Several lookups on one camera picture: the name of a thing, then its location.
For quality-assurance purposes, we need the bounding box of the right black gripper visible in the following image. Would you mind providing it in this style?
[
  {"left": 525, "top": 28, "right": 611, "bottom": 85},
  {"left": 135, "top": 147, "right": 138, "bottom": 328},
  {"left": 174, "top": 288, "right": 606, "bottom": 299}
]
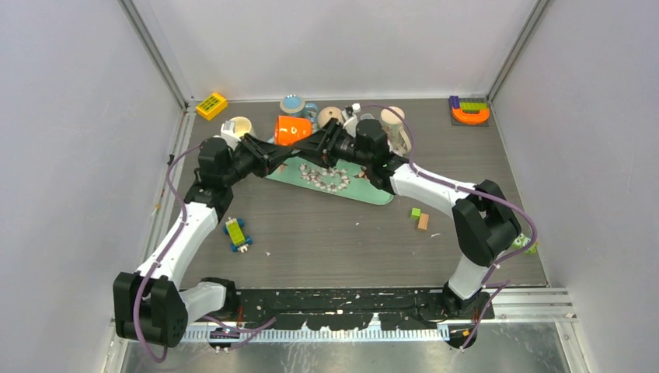
[{"left": 293, "top": 118, "right": 371, "bottom": 170}]

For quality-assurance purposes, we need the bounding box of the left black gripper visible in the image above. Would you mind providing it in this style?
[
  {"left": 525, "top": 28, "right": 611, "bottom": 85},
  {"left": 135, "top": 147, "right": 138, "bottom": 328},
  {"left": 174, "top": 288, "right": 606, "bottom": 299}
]
[{"left": 222, "top": 134, "right": 292, "bottom": 187}]

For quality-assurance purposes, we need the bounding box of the orange mug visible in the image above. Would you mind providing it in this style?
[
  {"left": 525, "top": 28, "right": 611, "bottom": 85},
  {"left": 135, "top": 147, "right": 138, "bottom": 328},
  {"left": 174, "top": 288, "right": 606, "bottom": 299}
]
[{"left": 274, "top": 115, "right": 313, "bottom": 146}]

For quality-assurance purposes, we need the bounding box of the cream plain mug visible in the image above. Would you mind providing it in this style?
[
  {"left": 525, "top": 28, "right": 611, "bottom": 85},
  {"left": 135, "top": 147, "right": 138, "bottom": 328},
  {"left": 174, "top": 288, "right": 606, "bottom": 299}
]
[{"left": 221, "top": 117, "right": 256, "bottom": 138}]

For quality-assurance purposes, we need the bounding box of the tall floral mug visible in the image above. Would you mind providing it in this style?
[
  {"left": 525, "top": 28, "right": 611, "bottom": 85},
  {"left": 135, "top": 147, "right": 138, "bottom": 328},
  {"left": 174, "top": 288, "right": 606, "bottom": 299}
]
[{"left": 380, "top": 106, "right": 411, "bottom": 156}]

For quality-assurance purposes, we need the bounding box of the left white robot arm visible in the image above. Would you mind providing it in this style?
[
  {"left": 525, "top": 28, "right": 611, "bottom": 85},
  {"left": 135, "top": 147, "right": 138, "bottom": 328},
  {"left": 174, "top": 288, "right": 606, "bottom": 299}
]
[{"left": 113, "top": 134, "right": 294, "bottom": 348}]

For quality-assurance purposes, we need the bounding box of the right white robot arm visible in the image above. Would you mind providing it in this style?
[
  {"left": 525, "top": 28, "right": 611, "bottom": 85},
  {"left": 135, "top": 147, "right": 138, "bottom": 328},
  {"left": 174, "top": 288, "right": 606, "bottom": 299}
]
[{"left": 293, "top": 119, "right": 521, "bottom": 319}]

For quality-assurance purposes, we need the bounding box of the blue mug behind tray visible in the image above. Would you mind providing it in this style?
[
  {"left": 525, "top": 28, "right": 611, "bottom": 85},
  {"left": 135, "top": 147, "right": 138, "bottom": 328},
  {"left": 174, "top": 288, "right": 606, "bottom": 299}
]
[{"left": 280, "top": 94, "right": 319, "bottom": 123}]

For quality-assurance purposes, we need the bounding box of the beige teapot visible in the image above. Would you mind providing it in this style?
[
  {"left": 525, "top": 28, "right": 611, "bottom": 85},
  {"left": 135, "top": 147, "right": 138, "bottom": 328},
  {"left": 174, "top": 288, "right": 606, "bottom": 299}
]
[{"left": 316, "top": 106, "right": 344, "bottom": 128}]

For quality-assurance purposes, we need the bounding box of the green floral tray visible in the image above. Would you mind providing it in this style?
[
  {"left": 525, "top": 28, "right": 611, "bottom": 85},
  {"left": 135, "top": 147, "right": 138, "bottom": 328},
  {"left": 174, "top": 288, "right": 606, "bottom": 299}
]
[{"left": 267, "top": 157, "right": 393, "bottom": 206}]

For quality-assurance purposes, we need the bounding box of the yellow toy block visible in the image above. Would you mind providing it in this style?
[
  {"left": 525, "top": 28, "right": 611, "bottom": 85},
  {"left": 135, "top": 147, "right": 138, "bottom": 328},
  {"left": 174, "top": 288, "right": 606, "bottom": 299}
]
[{"left": 196, "top": 92, "right": 228, "bottom": 120}]

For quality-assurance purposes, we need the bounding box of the toy brick car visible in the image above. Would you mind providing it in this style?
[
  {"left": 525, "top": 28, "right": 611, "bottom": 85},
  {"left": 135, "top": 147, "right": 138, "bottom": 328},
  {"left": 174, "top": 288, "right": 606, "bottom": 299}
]
[{"left": 223, "top": 218, "right": 253, "bottom": 253}]

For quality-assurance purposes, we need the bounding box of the green cube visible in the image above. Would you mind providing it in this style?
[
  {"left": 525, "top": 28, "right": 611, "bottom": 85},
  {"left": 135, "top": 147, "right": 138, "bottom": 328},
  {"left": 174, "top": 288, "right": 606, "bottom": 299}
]
[{"left": 410, "top": 207, "right": 421, "bottom": 219}]

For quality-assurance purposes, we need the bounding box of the wooden block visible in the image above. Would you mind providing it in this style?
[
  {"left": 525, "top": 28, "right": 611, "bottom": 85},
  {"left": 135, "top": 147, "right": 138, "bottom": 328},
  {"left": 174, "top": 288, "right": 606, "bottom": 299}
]
[{"left": 417, "top": 213, "right": 429, "bottom": 231}]

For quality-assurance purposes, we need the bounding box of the orange and green toy stack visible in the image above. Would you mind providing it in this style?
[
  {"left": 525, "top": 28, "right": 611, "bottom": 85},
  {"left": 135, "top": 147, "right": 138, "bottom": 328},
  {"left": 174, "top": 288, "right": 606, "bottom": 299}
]
[{"left": 448, "top": 96, "right": 490, "bottom": 127}]

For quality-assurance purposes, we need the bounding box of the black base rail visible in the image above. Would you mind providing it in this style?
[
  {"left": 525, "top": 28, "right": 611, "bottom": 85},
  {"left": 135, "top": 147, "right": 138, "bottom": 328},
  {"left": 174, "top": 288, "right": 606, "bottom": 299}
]
[{"left": 210, "top": 288, "right": 495, "bottom": 331}]

